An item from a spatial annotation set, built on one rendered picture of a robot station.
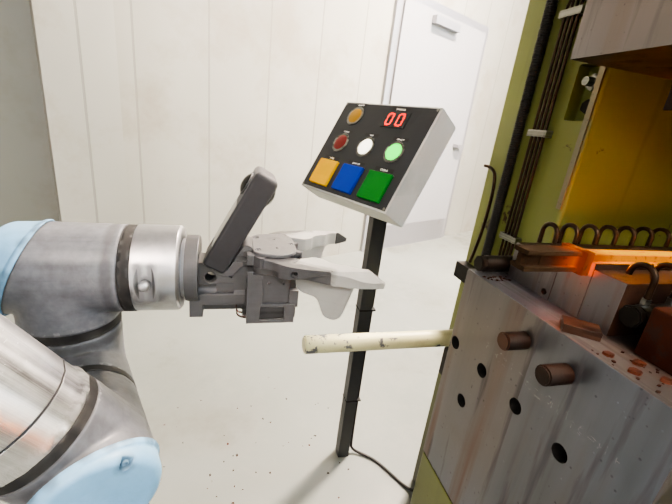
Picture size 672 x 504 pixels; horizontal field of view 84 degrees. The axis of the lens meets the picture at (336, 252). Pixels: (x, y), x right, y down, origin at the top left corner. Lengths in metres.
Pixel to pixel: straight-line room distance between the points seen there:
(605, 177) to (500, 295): 0.36
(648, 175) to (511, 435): 0.60
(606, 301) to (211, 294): 0.51
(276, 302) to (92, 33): 1.96
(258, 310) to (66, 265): 0.18
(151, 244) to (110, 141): 1.87
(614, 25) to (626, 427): 0.50
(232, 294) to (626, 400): 0.45
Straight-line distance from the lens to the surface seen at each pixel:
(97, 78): 2.24
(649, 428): 0.54
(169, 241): 0.40
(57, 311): 0.43
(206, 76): 2.55
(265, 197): 0.38
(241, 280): 0.42
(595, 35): 0.70
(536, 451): 0.67
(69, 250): 0.41
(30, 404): 0.32
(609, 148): 0.90
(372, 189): 0.90
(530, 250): 0.56
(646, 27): 0.65
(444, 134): 0.96
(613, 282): 0.61
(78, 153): 2.24
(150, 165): 2.47
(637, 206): 1.00
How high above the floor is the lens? 1.15
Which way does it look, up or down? 19 degrees down
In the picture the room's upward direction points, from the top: 7 degrees clockwise
